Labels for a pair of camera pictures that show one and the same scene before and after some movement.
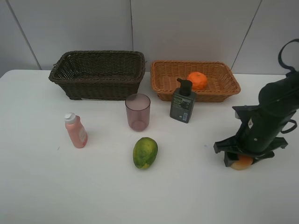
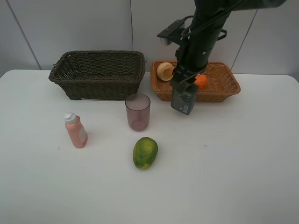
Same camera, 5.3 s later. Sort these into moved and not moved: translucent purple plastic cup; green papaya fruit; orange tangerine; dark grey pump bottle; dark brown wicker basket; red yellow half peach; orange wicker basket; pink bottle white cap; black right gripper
Moved: red yellow half peach; black right gripper; dark grey pump bottle
Not moved: orange wicker basket; translucent purple plastic cup; dark brown wicker basket; pink bottle white cap; green papaya fruit; orange tangerine
